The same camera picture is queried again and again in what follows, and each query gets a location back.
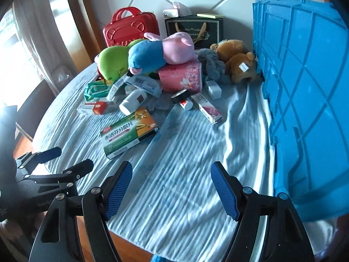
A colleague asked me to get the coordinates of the white pill bottle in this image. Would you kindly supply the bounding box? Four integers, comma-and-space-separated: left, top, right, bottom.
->
119, 90, 148, 116

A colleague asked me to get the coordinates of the green orange medicine box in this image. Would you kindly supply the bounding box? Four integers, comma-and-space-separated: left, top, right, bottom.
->
100, 107, 159, 159

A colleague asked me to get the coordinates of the light green plush toy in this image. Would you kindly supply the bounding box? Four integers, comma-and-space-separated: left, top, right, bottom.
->
94, 40, 145, 82

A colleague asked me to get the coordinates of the red plastic suitcase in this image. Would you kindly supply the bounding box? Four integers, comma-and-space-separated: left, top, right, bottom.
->
103, 7, 160, 48

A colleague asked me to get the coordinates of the dark wooden cabinet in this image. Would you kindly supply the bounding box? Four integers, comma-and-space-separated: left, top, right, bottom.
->
16, 82, 58, 142

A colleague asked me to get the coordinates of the red white medicine box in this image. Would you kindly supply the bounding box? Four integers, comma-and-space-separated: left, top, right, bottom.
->
77, 101, 115, 115

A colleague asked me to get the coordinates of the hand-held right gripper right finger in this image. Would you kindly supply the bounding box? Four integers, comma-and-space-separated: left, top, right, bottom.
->
211, 161, 314, 262

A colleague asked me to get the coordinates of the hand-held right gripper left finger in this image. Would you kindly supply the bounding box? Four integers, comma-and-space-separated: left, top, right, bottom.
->
29, 160, 134, 262

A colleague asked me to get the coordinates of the wooden wardrobe panel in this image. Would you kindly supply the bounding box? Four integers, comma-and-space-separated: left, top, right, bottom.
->
45, 0, 101, 69

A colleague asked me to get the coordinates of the grey plush toy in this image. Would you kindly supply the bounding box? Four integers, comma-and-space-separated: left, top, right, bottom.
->
197, 48, 232, 84

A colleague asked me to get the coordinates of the white barcode medicine box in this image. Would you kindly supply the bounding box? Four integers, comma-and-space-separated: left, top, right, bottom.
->
128, 75, 163, 97

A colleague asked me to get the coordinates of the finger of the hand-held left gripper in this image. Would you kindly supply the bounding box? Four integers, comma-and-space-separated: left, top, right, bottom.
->
26, 159, 94, 193
15, 147, 63, 170

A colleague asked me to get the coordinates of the small white box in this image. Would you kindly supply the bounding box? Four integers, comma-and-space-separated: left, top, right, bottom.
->
205, 80, 221, 100

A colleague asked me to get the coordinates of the pig plush in blue shirt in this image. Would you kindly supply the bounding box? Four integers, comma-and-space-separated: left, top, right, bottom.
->
128, 32, 197, 75

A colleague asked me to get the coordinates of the black gift bag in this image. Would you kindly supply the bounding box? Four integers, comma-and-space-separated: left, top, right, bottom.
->
164, 16, 226, 50

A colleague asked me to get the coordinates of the green plastic packet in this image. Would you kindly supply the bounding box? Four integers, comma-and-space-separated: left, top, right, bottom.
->
84, 80, 115, 101

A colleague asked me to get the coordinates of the sheer white curtain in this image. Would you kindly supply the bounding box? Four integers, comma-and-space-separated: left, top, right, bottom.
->
12, 0, 71, 88

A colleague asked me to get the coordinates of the brown bear plush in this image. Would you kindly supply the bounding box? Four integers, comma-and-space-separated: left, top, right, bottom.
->
210, 40, 258, 84

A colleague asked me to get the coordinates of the pink tissue pack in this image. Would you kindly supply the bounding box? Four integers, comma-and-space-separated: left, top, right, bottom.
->
157, 62, 203, 93

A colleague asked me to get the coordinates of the person's left hand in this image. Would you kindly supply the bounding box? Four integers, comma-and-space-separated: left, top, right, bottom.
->
0, 214, 43, 249

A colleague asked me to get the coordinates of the blue plastic crate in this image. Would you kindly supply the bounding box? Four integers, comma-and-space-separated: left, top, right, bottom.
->
251, 0, 349, 221

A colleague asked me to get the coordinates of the black tape roll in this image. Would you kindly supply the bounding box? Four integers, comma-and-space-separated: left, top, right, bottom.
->
171, 89, 193, 104

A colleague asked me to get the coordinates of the pink white medicine box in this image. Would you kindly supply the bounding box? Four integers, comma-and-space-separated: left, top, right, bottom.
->
191, 93, 223, 124

